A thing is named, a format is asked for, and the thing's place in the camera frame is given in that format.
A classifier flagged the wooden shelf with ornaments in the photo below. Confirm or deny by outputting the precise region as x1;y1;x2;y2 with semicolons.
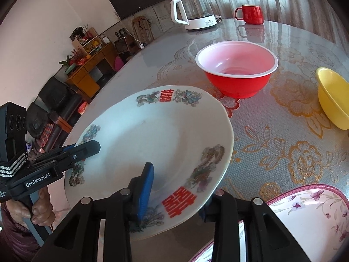
70;27;100;55

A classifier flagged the yellow plastic bowl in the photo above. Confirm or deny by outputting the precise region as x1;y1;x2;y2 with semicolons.
316;67;349;130

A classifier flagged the white glass kettle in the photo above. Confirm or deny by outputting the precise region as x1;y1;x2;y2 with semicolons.
170;0;219;30

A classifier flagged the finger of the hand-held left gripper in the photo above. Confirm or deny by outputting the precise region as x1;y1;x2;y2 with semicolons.
60;140;101;159
29;152;92;170

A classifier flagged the wooden chair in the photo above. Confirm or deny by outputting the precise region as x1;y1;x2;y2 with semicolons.
132;16;153;47

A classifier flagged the white plate with red characters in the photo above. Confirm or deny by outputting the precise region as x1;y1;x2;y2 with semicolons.
65;85;234;241

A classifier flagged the person's left hand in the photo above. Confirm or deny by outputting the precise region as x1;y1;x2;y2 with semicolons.
16;188;55;228

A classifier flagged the red plastic bowl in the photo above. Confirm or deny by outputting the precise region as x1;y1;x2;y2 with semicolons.
195;41;279;99

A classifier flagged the wooden cabinet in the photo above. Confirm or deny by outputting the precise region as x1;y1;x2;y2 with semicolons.
65;42;118;97

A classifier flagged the floral lace-print tablecloth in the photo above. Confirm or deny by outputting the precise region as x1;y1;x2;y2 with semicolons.
147;19;349;262

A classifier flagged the pink-rimmed floral plate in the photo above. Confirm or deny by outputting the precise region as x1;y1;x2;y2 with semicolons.
188;184;349;262

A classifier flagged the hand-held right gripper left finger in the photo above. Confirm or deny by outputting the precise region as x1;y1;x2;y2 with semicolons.
32;162;155;262

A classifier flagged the red mug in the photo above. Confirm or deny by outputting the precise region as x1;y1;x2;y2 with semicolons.
234;5;264;25

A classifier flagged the black leather sofa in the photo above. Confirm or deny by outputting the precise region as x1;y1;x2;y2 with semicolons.
26;76;82;149

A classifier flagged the green potted plant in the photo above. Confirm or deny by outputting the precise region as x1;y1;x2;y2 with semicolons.
58;55;78;75

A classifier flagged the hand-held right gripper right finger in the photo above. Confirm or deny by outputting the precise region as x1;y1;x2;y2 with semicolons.
199;188;313;262

